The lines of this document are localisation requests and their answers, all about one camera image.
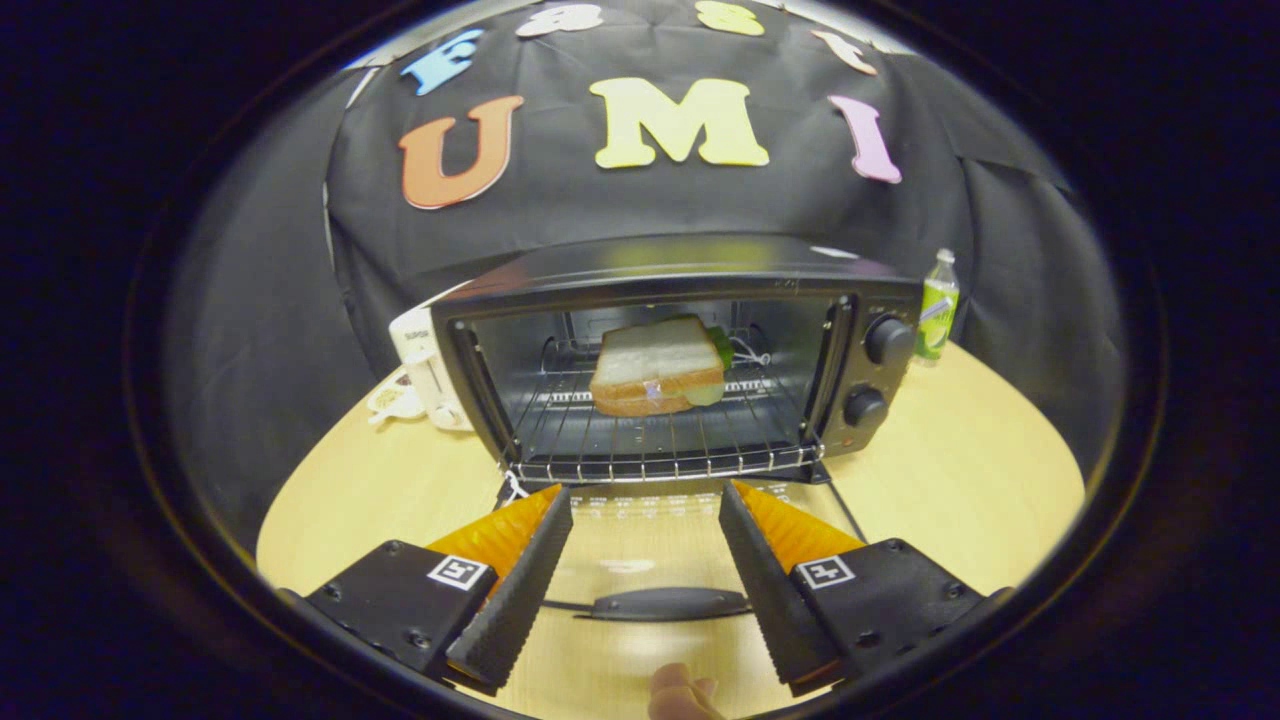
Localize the green label plastic bottle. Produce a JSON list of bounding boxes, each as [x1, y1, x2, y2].
[[915, 248, 961, 363]]

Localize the white pop-up toaster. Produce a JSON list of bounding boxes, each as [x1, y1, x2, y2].
[[388, 283, 476, 433]]

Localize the white snack plate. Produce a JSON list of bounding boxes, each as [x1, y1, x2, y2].
[[366, 372, 426, 425]]

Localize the black toaster oven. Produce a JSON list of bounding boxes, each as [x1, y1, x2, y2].
[[430, 233, 923, 624]]

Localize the white bread lettuce sandwich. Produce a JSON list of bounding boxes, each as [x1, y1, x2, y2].
[[588, 315, 736, 418]]

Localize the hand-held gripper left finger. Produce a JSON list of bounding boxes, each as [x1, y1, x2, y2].
[[305, 485, 574, 696]]

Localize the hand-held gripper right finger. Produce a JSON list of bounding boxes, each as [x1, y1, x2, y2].
[[718, 480, 1013, 698]]

